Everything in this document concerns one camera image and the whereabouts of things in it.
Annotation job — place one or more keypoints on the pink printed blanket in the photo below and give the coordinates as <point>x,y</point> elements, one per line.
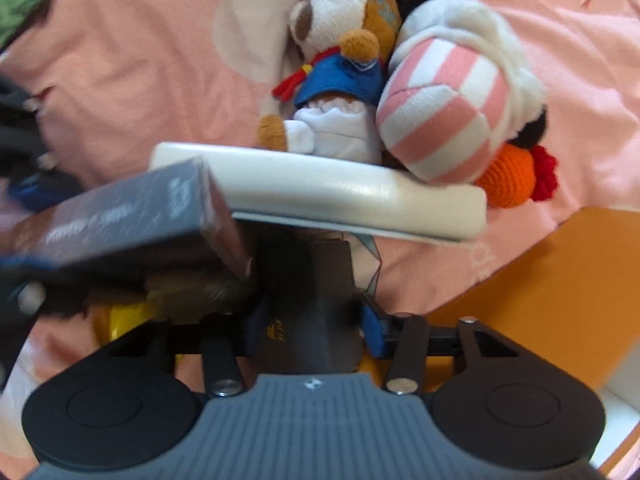
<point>150,85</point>

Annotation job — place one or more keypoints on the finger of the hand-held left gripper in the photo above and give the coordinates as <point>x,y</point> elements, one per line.
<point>30,290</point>
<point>35,192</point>

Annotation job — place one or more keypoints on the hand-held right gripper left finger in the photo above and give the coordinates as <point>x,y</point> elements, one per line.
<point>257,332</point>

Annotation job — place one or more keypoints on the dark grey box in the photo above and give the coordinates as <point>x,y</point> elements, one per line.
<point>310,300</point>

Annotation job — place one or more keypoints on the pink striped panda plush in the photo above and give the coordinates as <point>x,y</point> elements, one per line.
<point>450,100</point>

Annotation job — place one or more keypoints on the white case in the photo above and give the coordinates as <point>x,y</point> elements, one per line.
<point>325,190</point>

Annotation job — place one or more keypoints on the gold box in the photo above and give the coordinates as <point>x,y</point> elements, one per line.
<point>200,295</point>

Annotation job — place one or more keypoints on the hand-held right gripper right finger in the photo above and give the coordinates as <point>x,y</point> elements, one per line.
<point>374,332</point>

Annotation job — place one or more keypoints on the brown dog plush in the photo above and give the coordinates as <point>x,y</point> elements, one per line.
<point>340,25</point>

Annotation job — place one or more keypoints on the yellow round container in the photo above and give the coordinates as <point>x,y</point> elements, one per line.
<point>125,322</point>

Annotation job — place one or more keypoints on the orange crochet ball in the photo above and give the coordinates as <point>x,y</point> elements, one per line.
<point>510,180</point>

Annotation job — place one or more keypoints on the dark photo card box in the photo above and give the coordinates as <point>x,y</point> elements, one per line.
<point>135,215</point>

